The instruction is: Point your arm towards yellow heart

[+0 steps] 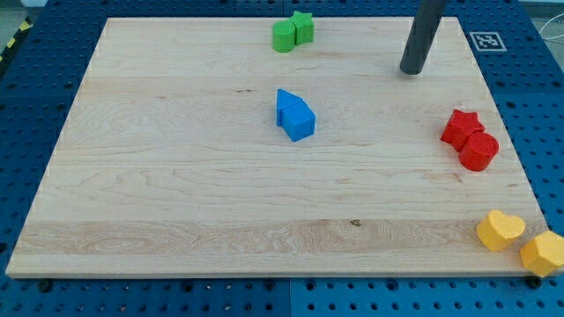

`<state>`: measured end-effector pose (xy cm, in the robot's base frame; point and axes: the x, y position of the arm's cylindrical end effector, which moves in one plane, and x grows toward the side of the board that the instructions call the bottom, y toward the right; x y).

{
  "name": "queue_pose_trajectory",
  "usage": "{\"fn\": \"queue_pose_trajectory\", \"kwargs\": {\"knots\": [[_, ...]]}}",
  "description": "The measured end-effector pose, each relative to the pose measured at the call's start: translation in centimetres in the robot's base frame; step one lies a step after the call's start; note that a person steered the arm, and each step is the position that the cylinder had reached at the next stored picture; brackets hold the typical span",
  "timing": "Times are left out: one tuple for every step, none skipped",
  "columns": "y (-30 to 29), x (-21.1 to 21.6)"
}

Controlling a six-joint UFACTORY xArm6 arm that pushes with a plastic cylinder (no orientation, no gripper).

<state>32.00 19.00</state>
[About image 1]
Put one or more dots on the yellow heart block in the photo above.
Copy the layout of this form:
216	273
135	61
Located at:
498	230

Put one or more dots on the blue cube block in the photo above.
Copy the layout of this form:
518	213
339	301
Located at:
297	120

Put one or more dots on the blue triangle block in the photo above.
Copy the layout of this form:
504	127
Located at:
284	99

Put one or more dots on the light wooden board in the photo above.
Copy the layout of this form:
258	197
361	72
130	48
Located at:
170	163

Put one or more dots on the green cylinder block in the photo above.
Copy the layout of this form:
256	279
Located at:
283	36

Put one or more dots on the green star block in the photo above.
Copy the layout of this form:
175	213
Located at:
304	27

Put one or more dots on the red star block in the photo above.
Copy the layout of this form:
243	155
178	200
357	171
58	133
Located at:
460	126

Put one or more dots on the red cylinder block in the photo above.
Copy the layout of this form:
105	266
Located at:
478	151

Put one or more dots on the white fiducial marker tag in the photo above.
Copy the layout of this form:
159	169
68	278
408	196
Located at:
487	42

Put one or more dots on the yellow pentagon block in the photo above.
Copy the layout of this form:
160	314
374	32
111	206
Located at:
543	254

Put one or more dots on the yellow black hazard tape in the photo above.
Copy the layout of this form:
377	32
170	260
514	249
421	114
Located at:
15	42

